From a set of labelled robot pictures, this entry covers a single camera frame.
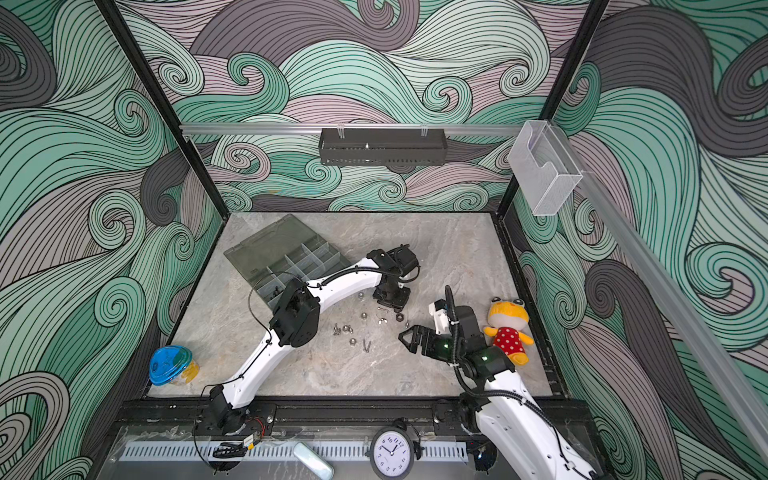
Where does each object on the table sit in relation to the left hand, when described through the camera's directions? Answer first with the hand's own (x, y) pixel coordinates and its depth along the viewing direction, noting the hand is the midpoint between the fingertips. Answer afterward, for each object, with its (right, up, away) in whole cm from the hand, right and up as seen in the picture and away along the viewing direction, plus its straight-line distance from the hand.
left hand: (402, 304), depth 91 cm
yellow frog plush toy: (+30, -2, -8) cm, 31 cm away
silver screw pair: (-11, -11, -6) cm, 17 cm away
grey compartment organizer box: (-42, +16, +15) cm, 47 cm away
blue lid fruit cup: (-59, -11, -19) cm, 63 cm away
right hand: (+1, -7, -14) cm, 15 cm away
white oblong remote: (-22, -28, -27) cm, 45 cm away
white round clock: (-4, -28, -25) cm, 38 cm away
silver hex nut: (-15, -9, -6) cm, 19 cm away
